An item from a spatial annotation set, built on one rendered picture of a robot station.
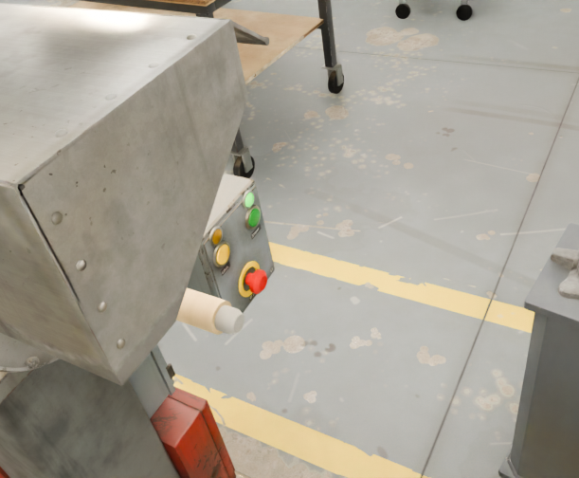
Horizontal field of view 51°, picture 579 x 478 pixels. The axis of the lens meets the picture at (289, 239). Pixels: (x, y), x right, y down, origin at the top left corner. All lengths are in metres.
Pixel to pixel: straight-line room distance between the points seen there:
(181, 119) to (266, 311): 1.96
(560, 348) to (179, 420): 0.80
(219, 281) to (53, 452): 0.37
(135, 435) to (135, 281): 0.86
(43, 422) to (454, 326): 1.51
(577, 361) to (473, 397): 0.66
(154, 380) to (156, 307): 0.87
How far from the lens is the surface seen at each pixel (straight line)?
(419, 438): 1.93
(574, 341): 1.37
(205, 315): 0.56
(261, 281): 0.98
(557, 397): 1.53
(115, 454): 1.17
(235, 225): 0.93
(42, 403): 0.99
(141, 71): 0.34
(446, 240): 2.49
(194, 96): 0.36
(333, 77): 3.48
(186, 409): 1.32
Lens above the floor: 1.66
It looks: 40 degrees down
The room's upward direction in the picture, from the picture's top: 11 degrees counter-clockwise
